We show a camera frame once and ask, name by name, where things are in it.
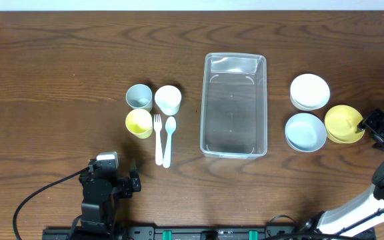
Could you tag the white plastic bowl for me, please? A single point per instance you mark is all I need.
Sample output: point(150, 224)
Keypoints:
point(309, 92)

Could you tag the clear plastic container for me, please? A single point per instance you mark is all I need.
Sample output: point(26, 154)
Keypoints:
point(234, 108)

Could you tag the white plastic fork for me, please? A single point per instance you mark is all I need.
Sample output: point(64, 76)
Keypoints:
point(157, 126)

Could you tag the light blue plastic spoon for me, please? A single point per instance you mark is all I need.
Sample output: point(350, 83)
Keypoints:
point(170, 128)

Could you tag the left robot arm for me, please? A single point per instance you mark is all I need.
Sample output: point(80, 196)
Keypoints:
point(97, 217)

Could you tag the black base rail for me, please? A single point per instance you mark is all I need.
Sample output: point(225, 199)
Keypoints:
point(177, 233)

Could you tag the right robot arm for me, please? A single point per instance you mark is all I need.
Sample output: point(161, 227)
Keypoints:
point(366, 210)

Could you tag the grey-blue plastic bowl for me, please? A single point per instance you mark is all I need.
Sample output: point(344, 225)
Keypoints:
point(305, 132)

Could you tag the yellow plastic bowl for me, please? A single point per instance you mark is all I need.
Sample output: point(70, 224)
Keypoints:
point(341, 123)

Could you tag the white plastic cup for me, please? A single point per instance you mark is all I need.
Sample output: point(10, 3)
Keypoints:
point(168, 99)

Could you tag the yellow plastic cup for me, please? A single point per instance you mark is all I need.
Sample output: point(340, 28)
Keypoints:
point(140, 123)

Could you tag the grey plastic cup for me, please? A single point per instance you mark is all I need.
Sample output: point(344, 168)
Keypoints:
point(140, 96)

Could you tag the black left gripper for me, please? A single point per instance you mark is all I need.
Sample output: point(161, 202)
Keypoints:
point(125, 188)

